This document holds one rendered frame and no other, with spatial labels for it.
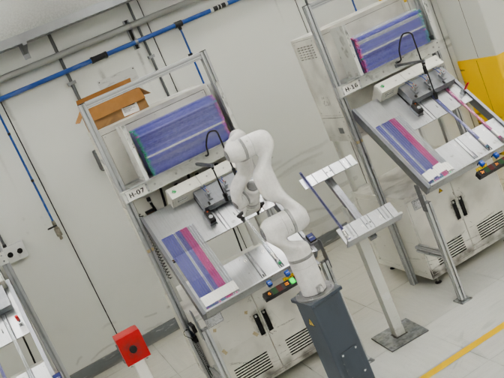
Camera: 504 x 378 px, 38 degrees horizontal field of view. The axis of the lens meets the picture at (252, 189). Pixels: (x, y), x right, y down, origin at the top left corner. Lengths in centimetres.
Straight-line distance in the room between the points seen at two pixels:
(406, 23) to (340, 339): 211
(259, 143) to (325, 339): 94
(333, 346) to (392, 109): 171
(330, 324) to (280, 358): 93
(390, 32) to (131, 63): 198
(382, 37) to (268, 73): 152
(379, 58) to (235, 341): 190
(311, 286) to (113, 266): 250
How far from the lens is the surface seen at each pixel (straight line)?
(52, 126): 543
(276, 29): 593
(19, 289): 405
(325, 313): 338
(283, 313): 422
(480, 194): 482
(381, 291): 417
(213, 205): 402
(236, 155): 324
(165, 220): 405
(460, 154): 440
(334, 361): 348
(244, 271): 382
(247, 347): 418
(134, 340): 378
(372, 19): 479
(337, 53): 464
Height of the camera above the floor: 198
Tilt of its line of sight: 13 degrees down
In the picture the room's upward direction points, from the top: 23 degrees counter-clockwise
